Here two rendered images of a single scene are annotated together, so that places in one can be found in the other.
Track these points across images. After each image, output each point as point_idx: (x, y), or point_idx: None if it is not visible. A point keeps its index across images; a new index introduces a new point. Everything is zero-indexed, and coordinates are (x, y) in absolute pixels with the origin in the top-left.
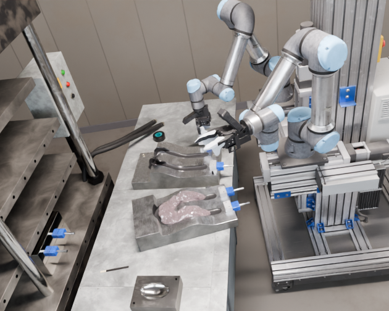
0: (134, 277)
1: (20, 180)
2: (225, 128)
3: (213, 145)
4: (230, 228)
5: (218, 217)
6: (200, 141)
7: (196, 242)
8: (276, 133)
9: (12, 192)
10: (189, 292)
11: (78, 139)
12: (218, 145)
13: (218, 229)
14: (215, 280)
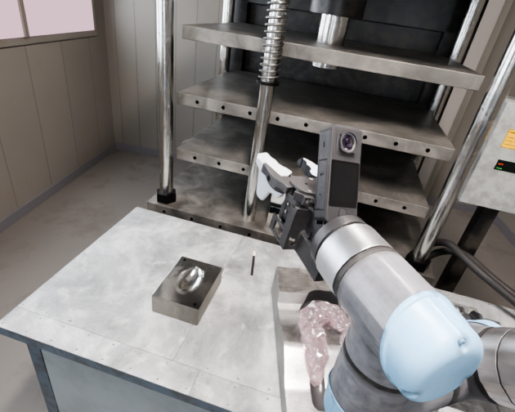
0: (233, 279)
1: (328, 124)
2: None
3: (259, 160)
4: None
5: (302, 398)
6: (299, 166)
7: (267, 360)
8: (352, 381)
9: (308, 119)
10: (180, 330)
11: (443, 195)
12: (261, 169)
13: (282, 402)
14: (181, 369)
